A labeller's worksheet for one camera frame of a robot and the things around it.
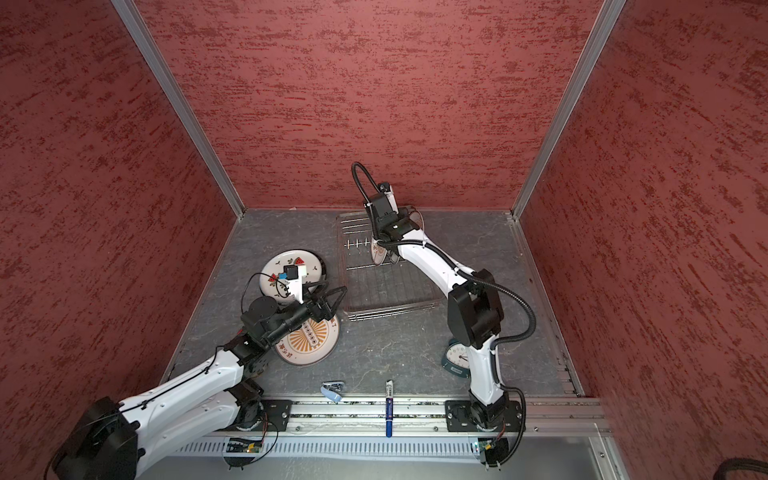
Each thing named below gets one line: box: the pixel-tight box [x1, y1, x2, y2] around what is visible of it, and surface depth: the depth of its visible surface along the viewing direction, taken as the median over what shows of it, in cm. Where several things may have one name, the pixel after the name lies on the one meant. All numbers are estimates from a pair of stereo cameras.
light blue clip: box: [320, 386, 342, 403], surface depth 78 cm
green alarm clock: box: [442, 338, 470, 379], surface depth 81 cm
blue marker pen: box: [386, 379, 394, 438], surface depth 76 cm
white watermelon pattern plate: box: [259, 249, 327, 302], surface depth 102 cm
